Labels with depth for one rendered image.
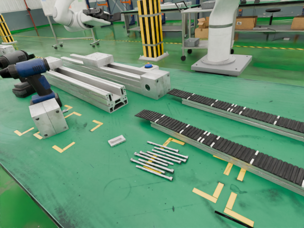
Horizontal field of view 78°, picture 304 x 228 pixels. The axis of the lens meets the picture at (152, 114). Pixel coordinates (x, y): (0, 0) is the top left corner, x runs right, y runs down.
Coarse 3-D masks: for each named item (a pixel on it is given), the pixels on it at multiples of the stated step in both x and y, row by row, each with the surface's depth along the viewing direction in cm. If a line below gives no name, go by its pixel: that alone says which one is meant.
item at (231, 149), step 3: (231, 144) 50; (234, 144) 50; (237, 144) 50; (228, 147) 49; (231, 147) 49; (234, 147) 49; (225, 150) 49; (228, 150) 48; (231, 150) 48; (234, 150) 48; (225, 153) 48; (228, 153) 48; (231, 153) 47
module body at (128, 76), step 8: (72, 56) 134; (80, 56) 129; (72, 64) 124; (80, 64) 116; (112, 64) 106; (120, 64) 103; (88, 72) 114; (96, 72) 107; (104, 72) 102; (112, 72) 96; (120, 72) 92; (128, 72) 91; (136, 72) 95; (144, 72) 91; (112, 80) 100; (120, 80) 94; (128, 80) 90; (136, 80) 88; (128, 88) 93; (136, 88) 89
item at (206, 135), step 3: (204, 132) 55; (207, 132) 55; (201, 135) 55; (204, 135) 54; (207, 135) 54; (198, 138) 54; (201, 138) 53; (204, 138) 53; (198, 141) 53; (201, 141) 52
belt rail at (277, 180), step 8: (160, 128) 63; (176, 136) 59; (184, 136) 57; (192, 144) 56; (200, 144) 53; (208, 152) 53; (216, 152) 51; (232, 160) 48; (240, 160) 46; (248, 168) 46; (256, 168) 44; (264, 176) 44; (272, 176) 43; (280, 184) 42; (288, 184) 41; (296, 192) 40
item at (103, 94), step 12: (48, 72) 105; (60, 72) 113; (72, 72) 101; (60, 84) 103; (72, 84) 89; (84, 84) 84; (96, 84) 88; (108, 84) 81; (84, 96) 86; (96, 96) 78; (108, 96) 73; (120, 96) 79; (108, 108) 75
